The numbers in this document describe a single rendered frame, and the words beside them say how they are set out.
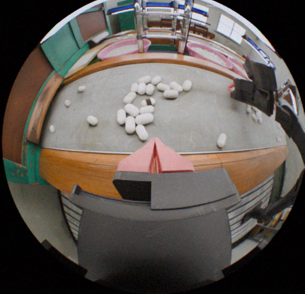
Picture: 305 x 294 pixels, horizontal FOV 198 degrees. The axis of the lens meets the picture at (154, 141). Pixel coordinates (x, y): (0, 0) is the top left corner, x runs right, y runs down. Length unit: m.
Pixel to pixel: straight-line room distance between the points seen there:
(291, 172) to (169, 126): 4.87
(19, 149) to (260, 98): 0.71
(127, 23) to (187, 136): 2.95
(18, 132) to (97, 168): 0.39
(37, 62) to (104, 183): 0.56
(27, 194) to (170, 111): 1.50
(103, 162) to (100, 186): 0.05
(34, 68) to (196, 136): 0.65
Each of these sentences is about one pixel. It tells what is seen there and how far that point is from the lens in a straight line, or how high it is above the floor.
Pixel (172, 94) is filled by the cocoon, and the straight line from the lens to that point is 0.24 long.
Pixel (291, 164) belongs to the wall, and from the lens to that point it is 4.86.
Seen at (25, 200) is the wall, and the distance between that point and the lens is 1.46.
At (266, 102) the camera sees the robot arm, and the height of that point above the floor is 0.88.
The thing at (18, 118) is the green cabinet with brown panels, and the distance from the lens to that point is 0.47.
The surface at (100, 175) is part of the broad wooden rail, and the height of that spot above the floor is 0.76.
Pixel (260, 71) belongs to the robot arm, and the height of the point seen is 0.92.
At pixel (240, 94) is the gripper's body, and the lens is 0.32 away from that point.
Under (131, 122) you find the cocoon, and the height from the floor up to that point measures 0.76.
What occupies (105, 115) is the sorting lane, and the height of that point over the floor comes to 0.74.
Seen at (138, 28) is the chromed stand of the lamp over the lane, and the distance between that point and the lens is 0.39.
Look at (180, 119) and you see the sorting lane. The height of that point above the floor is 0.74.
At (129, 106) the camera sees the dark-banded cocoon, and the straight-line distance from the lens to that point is 0.22.
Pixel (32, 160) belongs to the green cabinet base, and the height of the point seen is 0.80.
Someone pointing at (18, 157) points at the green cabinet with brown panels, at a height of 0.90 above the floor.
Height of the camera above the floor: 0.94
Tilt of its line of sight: 76 degrees down
